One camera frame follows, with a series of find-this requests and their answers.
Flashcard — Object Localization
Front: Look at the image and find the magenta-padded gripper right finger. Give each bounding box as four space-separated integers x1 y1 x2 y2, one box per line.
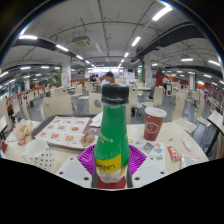
125 144 165 189

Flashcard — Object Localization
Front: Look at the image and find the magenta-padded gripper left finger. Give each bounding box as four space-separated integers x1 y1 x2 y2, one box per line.
54 144 98 189

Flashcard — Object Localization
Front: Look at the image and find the green drink bottle black cap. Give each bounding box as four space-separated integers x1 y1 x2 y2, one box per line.
93 83 131 184

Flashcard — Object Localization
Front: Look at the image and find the colourful sticker sheet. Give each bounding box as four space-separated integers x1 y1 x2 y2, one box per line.
128 137 166 163

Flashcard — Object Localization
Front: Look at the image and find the fried food piece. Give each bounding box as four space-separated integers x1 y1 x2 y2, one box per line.
79 133 97 148

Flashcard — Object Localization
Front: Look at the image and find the white dotted mug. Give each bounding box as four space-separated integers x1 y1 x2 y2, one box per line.
21 138 55 171

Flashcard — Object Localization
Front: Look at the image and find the red paper cup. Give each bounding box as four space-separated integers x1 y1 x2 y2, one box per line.
143 106 168 142

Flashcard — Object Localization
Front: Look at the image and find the clear plastic packet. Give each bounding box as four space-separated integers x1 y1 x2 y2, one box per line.
179 153 201 169

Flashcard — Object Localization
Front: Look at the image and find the small white sachet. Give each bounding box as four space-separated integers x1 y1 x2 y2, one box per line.
181 137 194 152

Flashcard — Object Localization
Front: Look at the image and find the crumpled white napkin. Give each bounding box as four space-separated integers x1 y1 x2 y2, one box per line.
89 111 104 128

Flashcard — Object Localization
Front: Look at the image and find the dark brown food tray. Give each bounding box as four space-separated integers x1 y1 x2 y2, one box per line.
31 114 101 150

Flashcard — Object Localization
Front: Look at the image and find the clear food bag with fries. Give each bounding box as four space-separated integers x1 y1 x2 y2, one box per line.
11 118 34 146

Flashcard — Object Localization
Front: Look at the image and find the group of beige chairs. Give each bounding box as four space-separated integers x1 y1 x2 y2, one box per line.
0 81 224 134

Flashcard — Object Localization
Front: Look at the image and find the white neighbouring table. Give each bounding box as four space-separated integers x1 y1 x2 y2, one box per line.
207 109 224 158

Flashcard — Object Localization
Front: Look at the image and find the person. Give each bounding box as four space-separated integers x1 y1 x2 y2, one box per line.
100 70 116 86
89 73 99 84
154 68 166 88

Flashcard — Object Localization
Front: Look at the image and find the ceiling air conditioner unit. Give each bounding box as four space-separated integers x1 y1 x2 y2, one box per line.
70 34 92 48

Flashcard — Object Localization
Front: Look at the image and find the group of ceiling lights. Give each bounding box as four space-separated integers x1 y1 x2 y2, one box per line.
0 4 224 86

